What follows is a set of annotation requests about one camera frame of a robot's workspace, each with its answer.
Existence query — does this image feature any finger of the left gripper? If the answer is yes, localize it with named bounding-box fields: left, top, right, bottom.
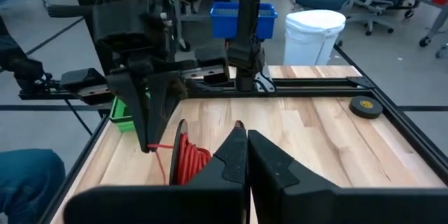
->
left=106, top=72, right=155, bottom=154
left=146, top=71, right=183, bottom=148

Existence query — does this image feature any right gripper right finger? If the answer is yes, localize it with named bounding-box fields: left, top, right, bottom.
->
left=247, top=129, right=448, bottom=224

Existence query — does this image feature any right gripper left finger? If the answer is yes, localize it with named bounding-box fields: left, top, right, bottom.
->
left=63, top=125, right=248, bottom=224

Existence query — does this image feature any thin red wire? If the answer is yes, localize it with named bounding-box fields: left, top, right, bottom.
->
left=146, top=132, right=213, bottom=186

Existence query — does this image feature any black wire spool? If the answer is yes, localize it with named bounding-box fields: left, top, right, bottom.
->
left=169, top=118, right=246, bottom=186

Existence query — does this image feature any green plastic tray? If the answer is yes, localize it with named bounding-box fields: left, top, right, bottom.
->
left=108, top=95, right=137, bottom=134

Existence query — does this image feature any blue plastic tote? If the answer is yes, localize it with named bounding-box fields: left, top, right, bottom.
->
left=209, top=1, right=279, bottom=41

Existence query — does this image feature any white trash bin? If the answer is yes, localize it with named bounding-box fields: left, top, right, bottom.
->
left=283, top=9, right=347, bottom=67

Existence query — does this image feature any black tape roll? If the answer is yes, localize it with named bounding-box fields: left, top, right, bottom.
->
left=348, top=94, right=384, bottom=120

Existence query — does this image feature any person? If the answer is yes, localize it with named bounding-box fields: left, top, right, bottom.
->
left=0, top=148, right=67, bottom=224

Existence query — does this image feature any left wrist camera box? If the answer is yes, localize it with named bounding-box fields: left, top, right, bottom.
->
left=91, top=0, right=166, bottom=54

